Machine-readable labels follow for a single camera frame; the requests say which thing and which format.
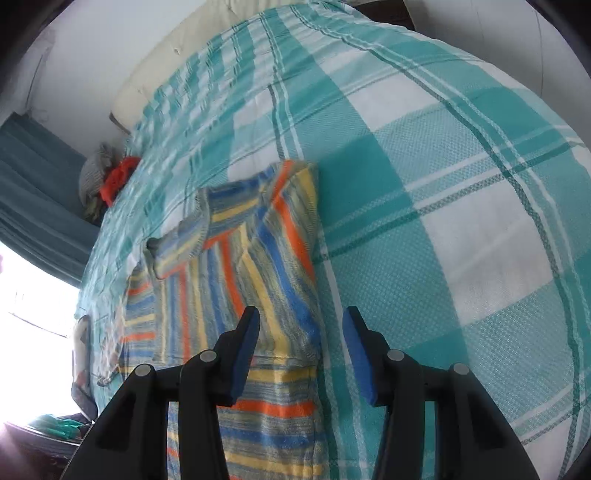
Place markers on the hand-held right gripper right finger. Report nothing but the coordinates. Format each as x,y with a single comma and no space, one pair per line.
358,355

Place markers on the dark wooden nightstand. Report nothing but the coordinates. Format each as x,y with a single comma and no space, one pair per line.
381,7

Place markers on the grey knit cloth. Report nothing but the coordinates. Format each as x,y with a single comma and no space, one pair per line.
92,170

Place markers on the teal plaid bed blanket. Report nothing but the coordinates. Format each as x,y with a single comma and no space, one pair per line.
438,207

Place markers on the teal crumpled cloth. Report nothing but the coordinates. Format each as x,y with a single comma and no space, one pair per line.
57,425

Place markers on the striped knit sweater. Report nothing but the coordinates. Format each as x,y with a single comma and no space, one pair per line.
268,277

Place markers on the teal curtain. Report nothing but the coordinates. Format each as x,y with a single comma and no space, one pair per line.
37,198

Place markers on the patterned cushion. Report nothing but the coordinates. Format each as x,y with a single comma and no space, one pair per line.
83,364

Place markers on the green folded cloth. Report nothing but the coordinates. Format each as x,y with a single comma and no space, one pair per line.
92,210

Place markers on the red fluffy cloth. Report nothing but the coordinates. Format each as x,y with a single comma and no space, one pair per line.
117,180

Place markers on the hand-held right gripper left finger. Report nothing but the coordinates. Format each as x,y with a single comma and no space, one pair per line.
244,350

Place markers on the cream padded headboard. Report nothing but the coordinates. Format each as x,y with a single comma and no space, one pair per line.
161,69

